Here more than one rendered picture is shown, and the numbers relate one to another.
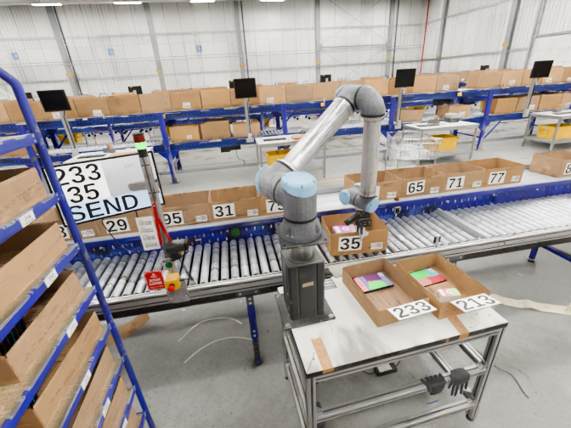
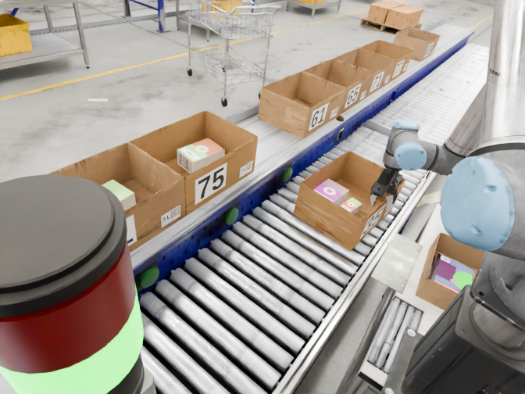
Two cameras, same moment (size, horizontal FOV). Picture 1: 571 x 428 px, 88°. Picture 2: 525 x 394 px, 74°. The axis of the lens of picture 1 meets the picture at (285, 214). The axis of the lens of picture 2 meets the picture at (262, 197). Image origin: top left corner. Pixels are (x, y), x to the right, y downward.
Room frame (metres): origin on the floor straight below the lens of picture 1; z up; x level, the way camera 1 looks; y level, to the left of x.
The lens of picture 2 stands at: (1.35, 0.68, 1.74)
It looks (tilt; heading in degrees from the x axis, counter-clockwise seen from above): 39 degrees down; 311
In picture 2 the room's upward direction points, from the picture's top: 9 degrees clockwise
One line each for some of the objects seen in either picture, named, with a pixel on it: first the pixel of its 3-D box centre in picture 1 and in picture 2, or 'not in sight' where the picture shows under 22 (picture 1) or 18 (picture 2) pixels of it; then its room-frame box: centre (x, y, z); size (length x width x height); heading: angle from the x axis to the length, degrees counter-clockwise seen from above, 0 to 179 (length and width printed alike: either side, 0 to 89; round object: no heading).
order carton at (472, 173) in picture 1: (452, 177); (362, 71); (2.54, -1.53, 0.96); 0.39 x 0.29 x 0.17; 99
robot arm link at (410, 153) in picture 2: (351, 196); (411, 152); (1.67, -0.40, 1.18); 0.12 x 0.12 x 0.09; 36
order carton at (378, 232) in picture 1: (353, 232); (349, 196); (1.85, -0.47, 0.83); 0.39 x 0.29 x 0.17; 95
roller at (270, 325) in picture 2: (262, 255); (240, 302); (1.80, 0.19, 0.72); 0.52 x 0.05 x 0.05; 9
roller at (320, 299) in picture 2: not in sight; (273, 267); (1.83, -0.01, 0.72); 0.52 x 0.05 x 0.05; 9
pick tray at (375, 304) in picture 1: (381, 288); (481, 287); (1.27, -0.49, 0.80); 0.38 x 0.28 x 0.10; 15
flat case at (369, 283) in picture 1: (372, 282); (451, 277); (1.36, -0.47, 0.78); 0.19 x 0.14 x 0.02; 105
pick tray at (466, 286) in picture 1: (438, 282); not in sight; (1.29, -0.81, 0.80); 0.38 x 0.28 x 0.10; 13
